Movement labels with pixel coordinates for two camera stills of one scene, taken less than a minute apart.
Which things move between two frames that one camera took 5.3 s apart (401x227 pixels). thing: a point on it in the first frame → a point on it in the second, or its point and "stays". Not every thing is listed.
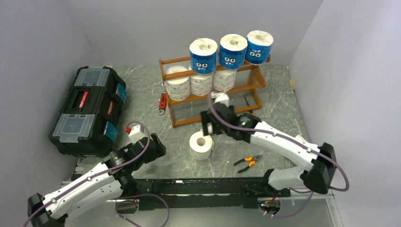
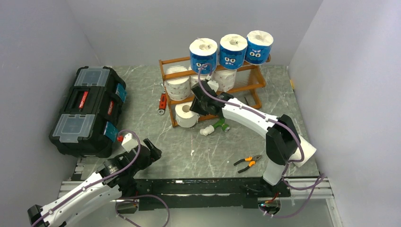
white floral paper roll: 178,89 stays
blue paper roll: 258,47 stays
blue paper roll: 232,48 stays
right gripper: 204,114 → 195,108
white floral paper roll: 224,80 stays
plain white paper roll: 200,146 → 185,117
